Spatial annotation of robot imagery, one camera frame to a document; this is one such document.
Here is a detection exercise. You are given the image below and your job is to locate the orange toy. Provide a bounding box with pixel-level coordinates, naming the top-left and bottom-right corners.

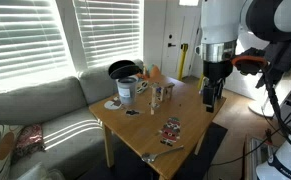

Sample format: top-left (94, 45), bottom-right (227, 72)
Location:
top-left (140, 64), bottom-right (161, 79)

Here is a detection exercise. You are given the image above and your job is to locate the dark floor rug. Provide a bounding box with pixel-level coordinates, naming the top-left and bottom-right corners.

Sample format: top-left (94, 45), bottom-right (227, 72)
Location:
top-left (81, 121), bottom-right (229, 180)

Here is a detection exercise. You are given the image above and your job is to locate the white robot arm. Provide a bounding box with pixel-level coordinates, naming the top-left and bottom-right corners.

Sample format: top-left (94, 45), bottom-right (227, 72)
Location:
top-left (200, 0), bottom-right (291, 112)

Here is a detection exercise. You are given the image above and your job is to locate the wooden table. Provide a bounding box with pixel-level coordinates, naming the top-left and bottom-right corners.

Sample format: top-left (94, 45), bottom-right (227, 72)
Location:
top-left (90, 75), bottom-right (216, 180)

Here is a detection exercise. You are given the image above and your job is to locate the metal spoon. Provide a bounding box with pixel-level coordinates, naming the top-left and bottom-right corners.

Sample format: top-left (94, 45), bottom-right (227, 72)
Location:
top-left (141, 146), bottom-right (184, 163)

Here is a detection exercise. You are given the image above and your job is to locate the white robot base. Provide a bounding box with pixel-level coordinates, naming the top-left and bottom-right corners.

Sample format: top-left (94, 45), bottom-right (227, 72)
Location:
top-left (256, 135), bottom-right (291, 180)

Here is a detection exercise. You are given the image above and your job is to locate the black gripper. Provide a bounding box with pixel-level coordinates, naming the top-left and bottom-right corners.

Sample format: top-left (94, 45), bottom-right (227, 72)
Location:
top-left (203, 60), bottom-right (233, 113)

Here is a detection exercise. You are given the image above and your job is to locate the white snowman sticker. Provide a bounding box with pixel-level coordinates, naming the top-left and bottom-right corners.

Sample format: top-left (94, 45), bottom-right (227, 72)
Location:
top-left (104, 97), bottom-right (122, 110)

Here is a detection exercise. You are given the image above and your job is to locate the grey sofa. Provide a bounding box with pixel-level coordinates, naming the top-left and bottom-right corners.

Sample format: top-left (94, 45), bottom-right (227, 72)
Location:
top-left (0, 66), bottom-right (117, 180)

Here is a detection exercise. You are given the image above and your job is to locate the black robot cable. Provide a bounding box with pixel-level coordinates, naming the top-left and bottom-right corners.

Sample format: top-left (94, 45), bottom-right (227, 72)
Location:
top-left (207, 56), bottom-right (291, 180)

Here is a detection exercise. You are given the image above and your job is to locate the clear plastic cup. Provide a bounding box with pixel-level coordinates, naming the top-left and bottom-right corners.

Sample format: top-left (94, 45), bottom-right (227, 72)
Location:
top-left (117, 77), bottom-right (137, 105)

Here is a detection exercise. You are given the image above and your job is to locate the red patterned cloth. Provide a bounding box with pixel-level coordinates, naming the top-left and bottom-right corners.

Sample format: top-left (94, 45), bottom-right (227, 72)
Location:
top-left (12, 124), bottom-right (45, 164)

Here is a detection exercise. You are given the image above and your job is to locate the left window blind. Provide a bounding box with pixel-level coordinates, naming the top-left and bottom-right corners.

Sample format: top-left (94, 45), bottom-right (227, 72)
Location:
top-left (0, 0), bottom-right (73, 86)

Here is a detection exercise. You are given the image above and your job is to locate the right window blind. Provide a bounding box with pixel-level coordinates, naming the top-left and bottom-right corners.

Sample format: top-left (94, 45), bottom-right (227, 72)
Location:
top-left (73, 0), bottom-right (142, 67)

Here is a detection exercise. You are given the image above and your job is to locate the window blind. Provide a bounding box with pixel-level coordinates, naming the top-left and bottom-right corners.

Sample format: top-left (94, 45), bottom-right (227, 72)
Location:
top-left (0, 0), bottom-right (73, 86)
top-left (73, 0), bottom-right (142, 67)

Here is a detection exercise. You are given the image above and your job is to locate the white door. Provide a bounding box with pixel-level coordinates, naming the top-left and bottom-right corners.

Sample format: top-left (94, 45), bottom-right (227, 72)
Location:
top-left (161, 0), bottom-right (200, 78)

